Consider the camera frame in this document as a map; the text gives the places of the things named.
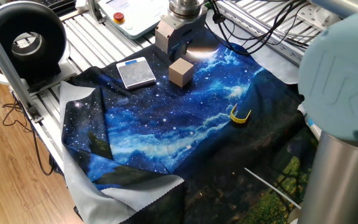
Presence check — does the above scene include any white teach pendant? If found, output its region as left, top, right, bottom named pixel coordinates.
left=97, top=0, right=170, bottom=40

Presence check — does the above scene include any white zip tie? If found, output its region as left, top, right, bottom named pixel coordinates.
left=244, top=167, right=303, bottom=210

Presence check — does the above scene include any tan wooden cube block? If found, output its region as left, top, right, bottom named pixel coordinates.
left=168, top=57, right=195, bottom=88

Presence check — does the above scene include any aluminium frame post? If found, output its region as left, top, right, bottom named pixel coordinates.
left=85, top=0, right=107, bottom=24
left=0, top=11, right=45, bottom=124

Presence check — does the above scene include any silver digital pocket scale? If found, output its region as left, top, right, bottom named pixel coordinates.
left=116, top=56, right=157, bottom=90

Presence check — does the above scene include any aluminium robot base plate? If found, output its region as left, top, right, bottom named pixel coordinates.
left=296, top=2, right=341, bottom=29

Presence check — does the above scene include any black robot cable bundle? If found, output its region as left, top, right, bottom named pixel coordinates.
left=208, top=0, right=323, bottom=57

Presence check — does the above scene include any tan wooden piece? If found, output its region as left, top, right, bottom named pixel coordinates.
left=286, top=207, right=301, bottom=224

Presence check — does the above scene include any yellow U-shaped plastic clip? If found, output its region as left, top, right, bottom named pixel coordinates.
left=229, top=103, right=252, bottom=124

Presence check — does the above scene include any galaxy print cloth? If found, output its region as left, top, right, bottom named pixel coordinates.
left=59, top=30, right=319, bottom=224

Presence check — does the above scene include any black floor cable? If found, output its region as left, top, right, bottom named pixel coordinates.
left=1, top=93, right=55, bottom=177

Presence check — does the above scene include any grey Schunk gripper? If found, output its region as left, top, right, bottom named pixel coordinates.
left=154, top=14, right=211, bottom=62

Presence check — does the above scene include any black round ring lamp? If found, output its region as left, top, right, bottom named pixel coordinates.
left=0, top=1, right=78, bottom=88

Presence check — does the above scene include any black keyboard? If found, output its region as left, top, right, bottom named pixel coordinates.
left=37, top=0, right=77, bottom=15

